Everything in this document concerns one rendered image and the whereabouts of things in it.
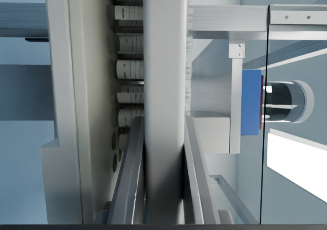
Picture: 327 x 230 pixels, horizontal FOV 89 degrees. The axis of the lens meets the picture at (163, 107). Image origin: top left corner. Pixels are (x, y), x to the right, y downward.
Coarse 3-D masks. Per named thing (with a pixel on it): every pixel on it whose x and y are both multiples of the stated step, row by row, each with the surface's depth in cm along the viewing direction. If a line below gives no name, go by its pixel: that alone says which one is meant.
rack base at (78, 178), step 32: (64, 0) 7; (96, 0) 9; (64, 32) 7; (96, 32) 9; (64, 64) 7; (96, 64) 9; (64, 96) 8; (96, 96) 9; (64, 128) 8; (96, 128) 9; (64, 160) 8; (96, 160) 9; (64, 192) 8; (96, 192) 9
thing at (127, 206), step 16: (144, 128) 9; (128, 144) 8; (144, 144) 9; (128, 160) 7; (144, 160) 9; (128, 176) 7; (144, 176) 9; (128, 192) 6; (144, 192) 9; (112, 208) 6; (128, 208) 6
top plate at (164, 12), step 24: (144, 0) 7; (168, 0) 7; (144, 24) 7; (168, 24) 7; (144, 48) 8; (168, 48) 7; (144, 72) 8; (168, 72) 8; (144, 96) 8; (168, 96) 8; (168, 120) 8; (168, 144) 8; (168, 168) 8; (168, 192) 8; (168, 216) 9
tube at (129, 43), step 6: (108, 36) 11; (114, 36) 11; (120, 36) 11; (126, 36) 11; (132, 36) 11; (138, 36) 11; (186, 36) 11; (108, 42) 11; (114, 42) 11; (120, 42) 11; (126, 42) 11; (132, 42) 11; (138, 42) 11; (186, 42) 11; (192, 42) 11; (114, 48) 11; (120, 48) 11; (126, 48) 11; (132, 48) 11; (138, 48) 11; (186, 48) 11; (186, 54) 12
